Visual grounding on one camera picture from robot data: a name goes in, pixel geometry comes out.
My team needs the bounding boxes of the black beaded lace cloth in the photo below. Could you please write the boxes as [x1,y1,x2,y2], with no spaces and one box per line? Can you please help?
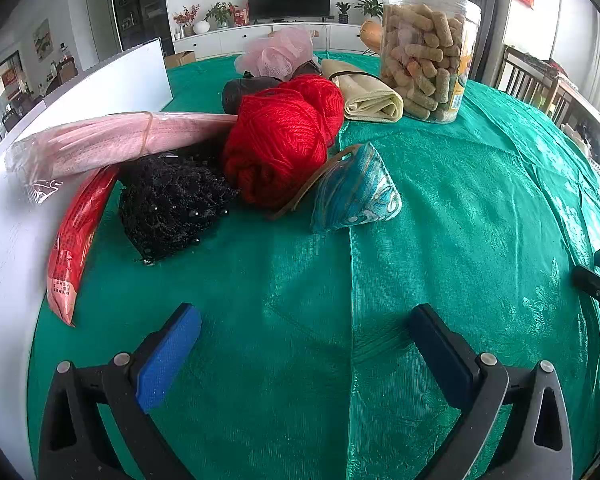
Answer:
[118,152,241,265]

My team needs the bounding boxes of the dark brown cloth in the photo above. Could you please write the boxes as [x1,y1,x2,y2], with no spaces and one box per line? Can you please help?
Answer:
[291,60,323,80]

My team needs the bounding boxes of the wall painting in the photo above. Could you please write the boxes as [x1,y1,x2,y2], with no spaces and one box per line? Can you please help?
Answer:
[33,19,54,62]

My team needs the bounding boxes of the clear plastic snack jar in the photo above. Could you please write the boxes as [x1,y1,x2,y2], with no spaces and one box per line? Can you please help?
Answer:
[379,0,482,124]

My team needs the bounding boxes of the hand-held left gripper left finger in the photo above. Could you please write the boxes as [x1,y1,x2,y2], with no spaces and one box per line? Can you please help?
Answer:
[37,302,202,480]

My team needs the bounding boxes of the large leafy potted plant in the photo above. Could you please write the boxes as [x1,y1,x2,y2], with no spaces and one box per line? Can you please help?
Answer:
[354,0,384,23]

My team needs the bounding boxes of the wooden chair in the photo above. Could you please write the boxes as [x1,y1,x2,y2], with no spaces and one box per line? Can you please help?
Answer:
[495,45,561,116]

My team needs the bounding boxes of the teal embroidered pouch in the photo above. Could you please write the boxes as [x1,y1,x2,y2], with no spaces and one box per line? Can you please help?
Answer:
[310,142,403,233]

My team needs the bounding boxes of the brown strap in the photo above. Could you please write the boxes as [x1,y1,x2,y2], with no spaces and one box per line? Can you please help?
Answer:
[269,144,363,222]

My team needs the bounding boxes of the orange chair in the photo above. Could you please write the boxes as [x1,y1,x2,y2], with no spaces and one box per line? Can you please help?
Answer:
[360,20,383,53]

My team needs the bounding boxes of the red plastic packet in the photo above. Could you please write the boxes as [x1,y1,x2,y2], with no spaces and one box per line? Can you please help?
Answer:
[46,164,121,327]

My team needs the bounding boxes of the red yarn ball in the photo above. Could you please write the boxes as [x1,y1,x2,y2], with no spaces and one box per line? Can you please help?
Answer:
[222,74,346,210]

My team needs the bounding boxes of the pink mesh bath sponge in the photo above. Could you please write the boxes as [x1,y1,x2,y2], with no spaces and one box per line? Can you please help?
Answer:
[234,27,315,81]

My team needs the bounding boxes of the cream rolled cloth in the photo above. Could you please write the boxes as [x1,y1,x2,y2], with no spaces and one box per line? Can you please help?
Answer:
[321,58,405,122]

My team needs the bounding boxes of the white television cabinet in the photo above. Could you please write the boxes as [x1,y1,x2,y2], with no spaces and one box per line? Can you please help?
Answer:
[172,21,381,61]

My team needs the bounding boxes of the white board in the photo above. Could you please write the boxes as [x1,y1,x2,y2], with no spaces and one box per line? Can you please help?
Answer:
[0,37,174,480]

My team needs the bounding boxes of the red flowers in vase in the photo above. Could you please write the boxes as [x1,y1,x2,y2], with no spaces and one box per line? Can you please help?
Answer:
[173,5,201,38]

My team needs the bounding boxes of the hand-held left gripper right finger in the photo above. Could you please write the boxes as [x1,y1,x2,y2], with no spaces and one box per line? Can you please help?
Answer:
[409,303,573,480]

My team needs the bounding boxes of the pink floral cloth packet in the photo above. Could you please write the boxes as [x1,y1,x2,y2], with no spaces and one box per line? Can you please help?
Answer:
[5,111,238,205]

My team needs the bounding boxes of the green potted plant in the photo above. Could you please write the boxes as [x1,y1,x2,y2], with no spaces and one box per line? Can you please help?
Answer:
[205,2,236,28]

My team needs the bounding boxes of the green tablecloth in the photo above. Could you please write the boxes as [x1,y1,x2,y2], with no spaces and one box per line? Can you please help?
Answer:
[26,51,600,480]

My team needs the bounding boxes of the wooden side table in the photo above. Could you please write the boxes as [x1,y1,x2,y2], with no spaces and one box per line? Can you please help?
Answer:
[550,77,600,161]

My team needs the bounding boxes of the black display cabinet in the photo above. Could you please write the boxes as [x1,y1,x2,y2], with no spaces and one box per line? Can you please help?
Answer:
[109,0,175,56]

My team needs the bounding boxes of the cardboard box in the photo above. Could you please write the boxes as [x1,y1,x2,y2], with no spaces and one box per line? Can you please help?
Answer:
[164,51,197,69]

